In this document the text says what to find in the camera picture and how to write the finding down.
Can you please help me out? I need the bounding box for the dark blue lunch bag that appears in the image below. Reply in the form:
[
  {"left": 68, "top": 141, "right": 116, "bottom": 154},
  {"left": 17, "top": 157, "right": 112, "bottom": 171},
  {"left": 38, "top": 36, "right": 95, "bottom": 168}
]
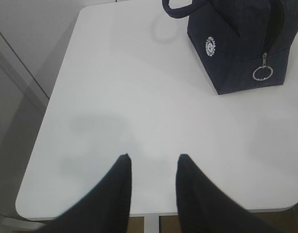
[{"left": 162, "top": 0, "right": 298, "bottom": 95}]

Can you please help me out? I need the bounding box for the grey table leg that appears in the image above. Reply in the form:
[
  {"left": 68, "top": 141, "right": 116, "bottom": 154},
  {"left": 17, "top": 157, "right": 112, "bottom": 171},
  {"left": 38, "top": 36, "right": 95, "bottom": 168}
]
[{"left": 143, "top": 214, "right": 159, "bottom": 233}]

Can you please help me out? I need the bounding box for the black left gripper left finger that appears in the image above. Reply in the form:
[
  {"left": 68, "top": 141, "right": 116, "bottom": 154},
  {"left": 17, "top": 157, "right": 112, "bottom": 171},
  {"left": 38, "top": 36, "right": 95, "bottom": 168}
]
[{"left": 37, "top": 154, "right": 132, "bottom": 233}]

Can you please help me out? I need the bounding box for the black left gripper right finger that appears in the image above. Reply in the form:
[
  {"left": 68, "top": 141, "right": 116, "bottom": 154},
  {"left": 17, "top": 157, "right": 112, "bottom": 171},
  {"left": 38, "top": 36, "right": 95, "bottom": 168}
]
[{"left": 175, "top": 154, "right": 279, "bottom": 233}]

